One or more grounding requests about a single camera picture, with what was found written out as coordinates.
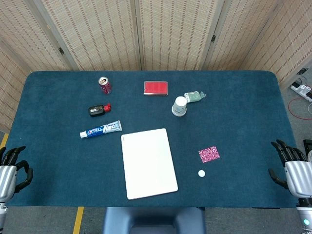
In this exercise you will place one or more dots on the black box on floor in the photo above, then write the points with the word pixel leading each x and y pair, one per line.
pixel 308 145

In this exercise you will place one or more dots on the white rectangular board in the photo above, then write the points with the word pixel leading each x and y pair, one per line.
pixel 148 163

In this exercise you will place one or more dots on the blue white toothpaste tube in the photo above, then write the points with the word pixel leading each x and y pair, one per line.
pixel 101 129

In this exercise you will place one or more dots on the white paper cup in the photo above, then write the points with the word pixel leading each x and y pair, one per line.
pixel 179 106

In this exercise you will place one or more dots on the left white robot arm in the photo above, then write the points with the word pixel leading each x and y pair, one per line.
pixel 2 214

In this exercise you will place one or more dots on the dark blue table cloth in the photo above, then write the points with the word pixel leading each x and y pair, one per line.
pixel 61 165

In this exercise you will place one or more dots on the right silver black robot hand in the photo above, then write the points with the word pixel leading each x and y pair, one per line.
pixel 298 175

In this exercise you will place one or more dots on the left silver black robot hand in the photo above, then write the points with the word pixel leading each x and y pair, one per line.
pixel 6 179

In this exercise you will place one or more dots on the black screen hinge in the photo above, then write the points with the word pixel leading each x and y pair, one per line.
pixel 301 71
pixel 61 51
pixel 213 38

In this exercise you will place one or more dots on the woven bamboo folding screen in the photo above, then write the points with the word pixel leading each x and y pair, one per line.
pixel 102 34

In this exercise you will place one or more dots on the small white ball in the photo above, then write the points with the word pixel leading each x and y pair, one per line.
pixel 201 173

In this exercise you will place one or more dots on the white power strip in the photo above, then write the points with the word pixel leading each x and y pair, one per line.
pixel 302 89

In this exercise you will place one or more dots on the pink patterned packet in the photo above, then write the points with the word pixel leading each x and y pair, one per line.
pixel 209 154

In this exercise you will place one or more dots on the black ink bottle red cap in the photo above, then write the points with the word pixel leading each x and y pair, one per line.
pixel 97 110

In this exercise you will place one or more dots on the red ink pad box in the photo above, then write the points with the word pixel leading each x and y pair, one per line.
pixel 155 88

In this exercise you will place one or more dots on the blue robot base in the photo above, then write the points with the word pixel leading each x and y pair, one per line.
pixel 153 220

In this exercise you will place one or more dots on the red soda can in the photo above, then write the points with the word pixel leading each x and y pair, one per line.
pixel 105 85

